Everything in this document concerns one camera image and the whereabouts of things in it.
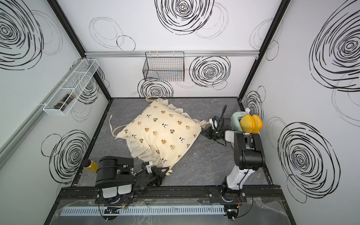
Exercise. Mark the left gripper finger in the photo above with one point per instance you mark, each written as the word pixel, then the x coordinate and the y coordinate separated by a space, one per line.
pixel 160 171
pixel 155 181

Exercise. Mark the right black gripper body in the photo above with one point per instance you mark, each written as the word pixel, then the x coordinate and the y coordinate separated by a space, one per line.
pixel 215 134

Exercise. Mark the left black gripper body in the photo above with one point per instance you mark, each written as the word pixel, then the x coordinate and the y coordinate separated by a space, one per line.
pixel 152 176

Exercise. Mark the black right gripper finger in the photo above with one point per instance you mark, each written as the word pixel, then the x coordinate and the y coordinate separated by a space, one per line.
pixel 206 134
pixel 206 130

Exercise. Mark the cream animal print pillowcase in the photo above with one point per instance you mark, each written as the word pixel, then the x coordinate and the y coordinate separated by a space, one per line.
pixel 161 134

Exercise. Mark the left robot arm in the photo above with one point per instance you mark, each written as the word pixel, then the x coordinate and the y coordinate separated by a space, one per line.
pixel 120 177

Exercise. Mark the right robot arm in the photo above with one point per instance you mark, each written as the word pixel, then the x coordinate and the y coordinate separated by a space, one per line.
pixel 248 154

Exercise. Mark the mint green toaster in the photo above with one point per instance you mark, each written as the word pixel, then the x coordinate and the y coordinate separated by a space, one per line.
pixel 235 120

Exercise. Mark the front yellow toast slice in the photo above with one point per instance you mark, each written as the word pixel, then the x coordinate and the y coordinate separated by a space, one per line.
pixel 247 123

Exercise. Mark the rear orange toast slice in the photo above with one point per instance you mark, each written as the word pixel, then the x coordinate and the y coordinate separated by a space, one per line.
pixel 258 124

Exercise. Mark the yellow bottle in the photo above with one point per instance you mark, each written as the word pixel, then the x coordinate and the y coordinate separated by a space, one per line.
pixel 89 165

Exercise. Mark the dark object in shelf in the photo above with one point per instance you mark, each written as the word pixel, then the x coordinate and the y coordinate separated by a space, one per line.
pixel 64 102

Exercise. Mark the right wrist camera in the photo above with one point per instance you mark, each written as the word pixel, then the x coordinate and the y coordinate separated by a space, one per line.
pixel 215 122

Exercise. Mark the grey slotted cable duct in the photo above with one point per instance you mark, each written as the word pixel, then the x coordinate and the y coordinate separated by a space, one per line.
pixel 143 210

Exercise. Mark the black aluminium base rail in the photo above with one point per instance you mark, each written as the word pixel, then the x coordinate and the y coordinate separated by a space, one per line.
pixel 213 194

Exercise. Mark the black wire wall basket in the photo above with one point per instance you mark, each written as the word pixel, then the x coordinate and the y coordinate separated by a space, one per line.
pixel 165 65

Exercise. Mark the white wire wall shelf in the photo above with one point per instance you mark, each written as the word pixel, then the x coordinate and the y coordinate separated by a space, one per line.
pixel 80 82

